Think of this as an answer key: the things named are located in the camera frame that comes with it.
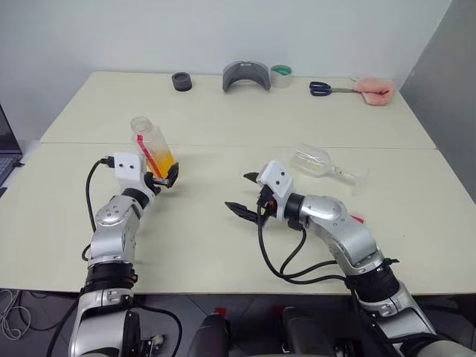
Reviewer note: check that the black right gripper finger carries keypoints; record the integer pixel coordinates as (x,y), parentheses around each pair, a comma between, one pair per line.
(241,212)
(253,177)

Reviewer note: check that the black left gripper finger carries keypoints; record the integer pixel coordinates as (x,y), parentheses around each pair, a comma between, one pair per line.
(173,175)

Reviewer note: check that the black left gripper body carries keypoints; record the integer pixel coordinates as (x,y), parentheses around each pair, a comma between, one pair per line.
(150,184)

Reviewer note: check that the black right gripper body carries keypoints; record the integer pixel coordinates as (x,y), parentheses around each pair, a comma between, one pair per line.
(266,212)

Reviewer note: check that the clear bottle with orange juice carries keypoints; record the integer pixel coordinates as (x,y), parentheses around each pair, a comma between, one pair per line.
(158,148)

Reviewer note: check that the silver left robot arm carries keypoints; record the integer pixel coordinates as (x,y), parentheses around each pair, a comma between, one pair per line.
(111,230)

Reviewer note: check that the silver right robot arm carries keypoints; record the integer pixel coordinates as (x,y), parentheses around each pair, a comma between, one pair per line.
(346,238)

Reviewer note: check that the clear wine glass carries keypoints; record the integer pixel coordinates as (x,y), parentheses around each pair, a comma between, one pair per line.
(310,160)

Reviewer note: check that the grey curved headset visor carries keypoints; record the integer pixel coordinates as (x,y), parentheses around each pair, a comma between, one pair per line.
(230,78)

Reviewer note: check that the silver tape roll green core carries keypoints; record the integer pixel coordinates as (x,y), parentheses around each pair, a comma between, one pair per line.
(281,78)

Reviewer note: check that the dark laptop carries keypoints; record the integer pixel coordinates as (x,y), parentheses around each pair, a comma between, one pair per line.
(7,156)

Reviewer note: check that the pink fluffy cloth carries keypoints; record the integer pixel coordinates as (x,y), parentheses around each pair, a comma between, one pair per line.
(375,93)

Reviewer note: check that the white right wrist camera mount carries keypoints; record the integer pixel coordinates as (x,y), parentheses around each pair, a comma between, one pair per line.
(277,178)

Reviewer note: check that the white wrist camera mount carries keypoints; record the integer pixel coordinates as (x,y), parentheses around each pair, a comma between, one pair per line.
(277,178)
(128,167)

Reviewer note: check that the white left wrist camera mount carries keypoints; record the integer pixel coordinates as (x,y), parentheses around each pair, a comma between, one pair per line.
(128,167)

